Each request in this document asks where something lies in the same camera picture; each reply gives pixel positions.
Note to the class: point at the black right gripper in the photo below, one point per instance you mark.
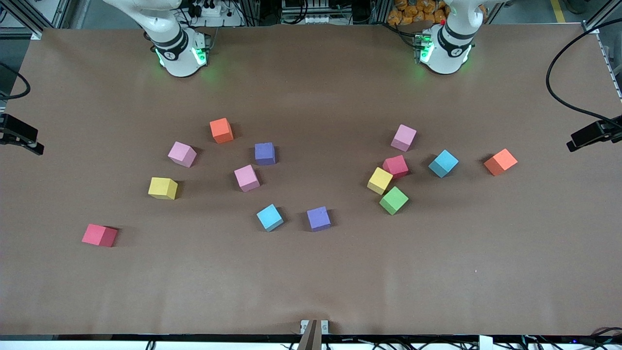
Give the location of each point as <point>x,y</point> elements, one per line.
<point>17,130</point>

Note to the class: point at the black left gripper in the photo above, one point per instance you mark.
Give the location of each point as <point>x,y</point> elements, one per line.
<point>589,134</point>

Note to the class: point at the red foam cube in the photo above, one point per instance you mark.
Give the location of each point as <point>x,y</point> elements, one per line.
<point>99,235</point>
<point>396,166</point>

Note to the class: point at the yellow foam cube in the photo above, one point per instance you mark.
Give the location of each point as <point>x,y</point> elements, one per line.
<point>163,188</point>
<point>380,181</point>

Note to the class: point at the pink foam cube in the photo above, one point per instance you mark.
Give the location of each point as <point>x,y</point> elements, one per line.
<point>247,178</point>
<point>404,137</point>
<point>182,154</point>

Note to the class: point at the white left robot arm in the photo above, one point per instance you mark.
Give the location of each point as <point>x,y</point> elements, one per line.
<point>449,48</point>

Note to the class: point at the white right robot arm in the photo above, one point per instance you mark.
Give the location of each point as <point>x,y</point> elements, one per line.
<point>177,53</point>

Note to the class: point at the orange foam cube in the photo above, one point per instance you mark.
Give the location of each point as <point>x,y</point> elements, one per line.
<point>221,130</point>
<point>500,162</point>

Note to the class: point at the blue foam cube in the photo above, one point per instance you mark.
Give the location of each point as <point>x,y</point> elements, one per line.
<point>443,163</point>
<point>269,217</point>

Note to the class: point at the green foam cube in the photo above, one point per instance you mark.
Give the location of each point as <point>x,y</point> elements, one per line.
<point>393,200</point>

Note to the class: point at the orange packets pile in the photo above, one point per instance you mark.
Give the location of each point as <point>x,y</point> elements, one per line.
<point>413,12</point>

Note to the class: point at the purple foam cube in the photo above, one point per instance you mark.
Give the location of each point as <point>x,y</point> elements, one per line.
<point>319,218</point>
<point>265,153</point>

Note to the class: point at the brown paper table cover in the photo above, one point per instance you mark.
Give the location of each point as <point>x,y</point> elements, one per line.
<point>311,272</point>

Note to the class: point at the brown wooden strip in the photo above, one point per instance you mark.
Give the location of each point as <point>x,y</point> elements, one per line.
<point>311,338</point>

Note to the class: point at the perforated aluminium side rail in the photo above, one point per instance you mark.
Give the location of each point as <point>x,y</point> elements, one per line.
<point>610,65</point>

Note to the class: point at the aluminium frame profile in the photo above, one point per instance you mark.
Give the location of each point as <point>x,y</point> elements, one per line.
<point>600,19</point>
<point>24,17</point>

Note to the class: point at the grey metal table bracket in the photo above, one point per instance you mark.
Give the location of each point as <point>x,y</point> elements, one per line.
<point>324,326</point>

